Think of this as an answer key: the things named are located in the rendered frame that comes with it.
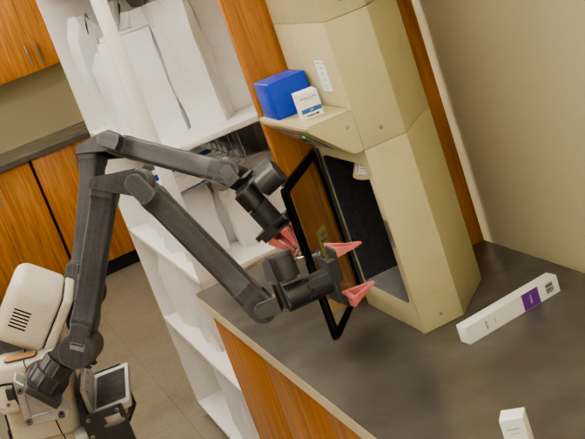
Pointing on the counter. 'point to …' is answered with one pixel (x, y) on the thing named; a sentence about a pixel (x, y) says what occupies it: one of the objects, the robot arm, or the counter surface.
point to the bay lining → (361, 218)
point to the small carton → (307, 103)
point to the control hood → (324, 128)
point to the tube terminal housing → (393, 155)
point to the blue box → (280, 93)
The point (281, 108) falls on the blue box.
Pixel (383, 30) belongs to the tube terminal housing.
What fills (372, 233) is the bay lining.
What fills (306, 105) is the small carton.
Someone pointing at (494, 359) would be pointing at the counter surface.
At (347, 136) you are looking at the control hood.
